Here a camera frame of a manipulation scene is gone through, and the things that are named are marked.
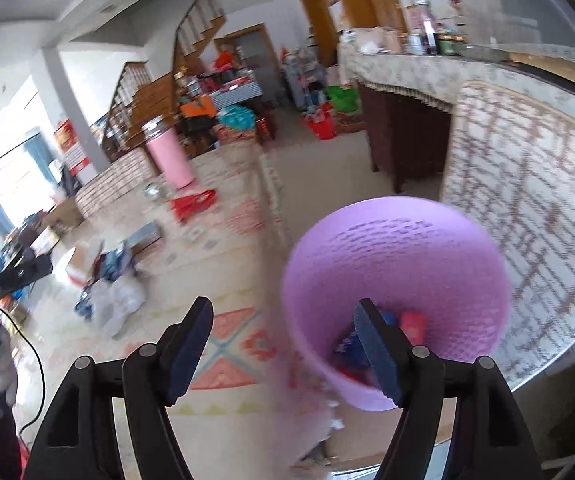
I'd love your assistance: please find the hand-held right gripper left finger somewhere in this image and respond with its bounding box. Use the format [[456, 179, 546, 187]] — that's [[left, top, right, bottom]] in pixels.
[[25, 296, 214, 480]]

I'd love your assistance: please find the blue and white packet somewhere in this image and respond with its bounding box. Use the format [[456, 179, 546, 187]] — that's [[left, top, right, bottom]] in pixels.
[[95, 245, 139, 282]]

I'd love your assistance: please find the red plastic bag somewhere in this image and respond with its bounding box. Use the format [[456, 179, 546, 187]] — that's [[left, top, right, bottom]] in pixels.
[[170, 190, 217, 223]]

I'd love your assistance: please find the clear mesh food cover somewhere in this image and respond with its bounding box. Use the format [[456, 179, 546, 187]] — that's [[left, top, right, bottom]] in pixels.
[[460, 0, 575, 66]]

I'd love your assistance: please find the wooden staircase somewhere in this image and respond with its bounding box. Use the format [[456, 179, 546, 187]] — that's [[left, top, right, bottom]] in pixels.
[[100, 0, 228, 162]]

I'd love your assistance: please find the pink thermos flask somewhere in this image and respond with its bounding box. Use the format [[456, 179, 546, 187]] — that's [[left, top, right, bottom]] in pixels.
[[142, 116, 196, 190]]

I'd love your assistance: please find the white cardboard box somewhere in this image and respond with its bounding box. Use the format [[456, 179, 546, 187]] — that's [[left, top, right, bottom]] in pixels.
[[65, 242, 104, 286]]

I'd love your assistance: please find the red snack packet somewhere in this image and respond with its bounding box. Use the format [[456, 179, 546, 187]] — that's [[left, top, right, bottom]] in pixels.
[[398, 311, 429, 343]]

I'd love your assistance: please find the green bag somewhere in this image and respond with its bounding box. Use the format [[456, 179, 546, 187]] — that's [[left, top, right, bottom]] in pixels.
[[327, 85, 361, 113]]

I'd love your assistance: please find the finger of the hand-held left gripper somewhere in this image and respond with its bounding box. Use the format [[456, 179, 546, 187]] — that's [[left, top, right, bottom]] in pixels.
[[0, 254, 54, 287]]

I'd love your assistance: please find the black cable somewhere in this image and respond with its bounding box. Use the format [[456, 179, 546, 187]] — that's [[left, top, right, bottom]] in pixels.
[[0, 307, 46, 441]]

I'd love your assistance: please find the chair with checked woven cushion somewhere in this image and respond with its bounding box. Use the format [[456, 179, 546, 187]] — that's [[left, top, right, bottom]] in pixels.
[[75, 147, 161, 221]]

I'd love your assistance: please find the cluttered table with checked cloth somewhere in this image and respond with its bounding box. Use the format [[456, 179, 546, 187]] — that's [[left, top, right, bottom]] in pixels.
[[175, 67, 267, 153]]

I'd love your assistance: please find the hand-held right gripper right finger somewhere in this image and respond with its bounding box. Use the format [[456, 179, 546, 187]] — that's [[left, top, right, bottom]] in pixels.
[[353, 298, 551, 480]]

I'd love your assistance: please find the leaf-print lace-edged cloth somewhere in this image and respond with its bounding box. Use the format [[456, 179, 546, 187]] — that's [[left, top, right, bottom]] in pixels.
[[340, 40, 575, 161]]

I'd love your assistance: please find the patterned chair back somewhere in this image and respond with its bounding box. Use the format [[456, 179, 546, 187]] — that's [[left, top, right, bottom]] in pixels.
[[440, 80, 575, 392]]

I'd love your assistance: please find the box with blue label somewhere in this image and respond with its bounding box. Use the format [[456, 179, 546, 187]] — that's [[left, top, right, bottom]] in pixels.
[[126, 222, 164, 257]]

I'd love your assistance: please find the dark wooden sideboard cabinet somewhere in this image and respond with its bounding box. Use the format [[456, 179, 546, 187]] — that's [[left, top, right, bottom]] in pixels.
[[357, 82, 453, 194]]

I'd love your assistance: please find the purple plastic mesh basket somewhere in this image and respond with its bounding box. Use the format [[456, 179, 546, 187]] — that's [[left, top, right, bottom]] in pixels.
[[282, 196, 513, 412]]

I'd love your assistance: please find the blue snack packet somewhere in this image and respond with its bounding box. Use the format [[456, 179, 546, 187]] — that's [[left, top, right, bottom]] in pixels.
[[332, 332, 375, 388]]

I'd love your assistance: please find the dark glass bottle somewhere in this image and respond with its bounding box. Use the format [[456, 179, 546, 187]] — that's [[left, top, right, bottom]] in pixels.
[[423, 15, 441, 56]]

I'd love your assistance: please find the white plastic bag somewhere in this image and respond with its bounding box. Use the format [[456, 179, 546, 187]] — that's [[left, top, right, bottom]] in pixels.
[[75, 277, 147, 338]]

